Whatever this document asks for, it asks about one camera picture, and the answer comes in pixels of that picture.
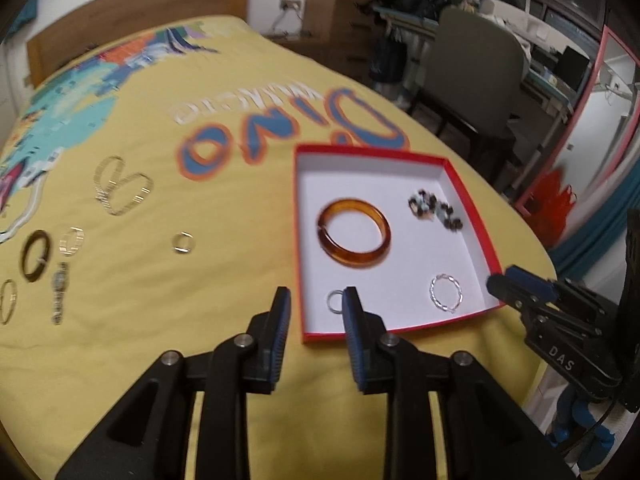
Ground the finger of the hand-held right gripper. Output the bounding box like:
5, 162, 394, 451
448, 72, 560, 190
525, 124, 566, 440
504, 265, 557, 297
486, 274, 539, 312

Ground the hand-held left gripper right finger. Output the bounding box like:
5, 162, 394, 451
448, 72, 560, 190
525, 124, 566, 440
342, 286, 576, 480

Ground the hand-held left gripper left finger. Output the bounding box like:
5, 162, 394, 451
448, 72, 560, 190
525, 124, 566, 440
55, 286, 293, 480

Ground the red cardboard box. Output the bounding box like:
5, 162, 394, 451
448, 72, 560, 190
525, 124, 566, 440
292, 144, 506, 346

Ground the metallic bead chain necklace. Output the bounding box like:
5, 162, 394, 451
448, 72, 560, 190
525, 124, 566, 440
94, 156, 153, 217

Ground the dark thin bangle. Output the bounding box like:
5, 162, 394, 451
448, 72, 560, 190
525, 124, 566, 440
19, 230, 52, 283

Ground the amber resin bangle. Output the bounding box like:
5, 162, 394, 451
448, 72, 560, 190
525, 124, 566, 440
316, 199, 392, 268

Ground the yellow printed blanket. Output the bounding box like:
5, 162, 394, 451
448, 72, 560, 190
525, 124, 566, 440
0, 15, 558, 480

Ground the grey chair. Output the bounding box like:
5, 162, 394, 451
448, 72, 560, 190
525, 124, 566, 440
405, 6, 523, 166

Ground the silver wristwatch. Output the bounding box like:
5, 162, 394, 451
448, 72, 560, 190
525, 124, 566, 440
50, 265, 71, 325

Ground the dark blue tote bag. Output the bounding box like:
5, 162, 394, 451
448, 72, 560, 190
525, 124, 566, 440
370, 35, 406, 86

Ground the thin metal bangle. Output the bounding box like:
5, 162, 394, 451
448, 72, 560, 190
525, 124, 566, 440
0, 280, 20, 325

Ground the wooden nightstand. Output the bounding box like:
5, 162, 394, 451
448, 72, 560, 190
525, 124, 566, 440
265, 32, 326, 61

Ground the wooden drawer cabinet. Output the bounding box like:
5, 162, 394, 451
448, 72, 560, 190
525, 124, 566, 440
302, 0, 381, 86

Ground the wooden headboard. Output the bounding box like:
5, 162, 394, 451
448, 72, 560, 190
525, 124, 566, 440
26, 0, 251, 86

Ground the teal curtain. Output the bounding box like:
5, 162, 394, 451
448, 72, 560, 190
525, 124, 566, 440
7, 0, 40, 33

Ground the silver twisted bracelet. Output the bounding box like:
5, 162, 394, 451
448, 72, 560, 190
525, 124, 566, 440
427, 272, 463, 315

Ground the dark brown bead bracelet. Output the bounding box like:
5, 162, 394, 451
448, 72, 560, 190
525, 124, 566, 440
406, 187, 465, 233

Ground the clear crystal bracelet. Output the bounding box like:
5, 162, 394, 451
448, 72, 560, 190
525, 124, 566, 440
60, 227, 85, 257

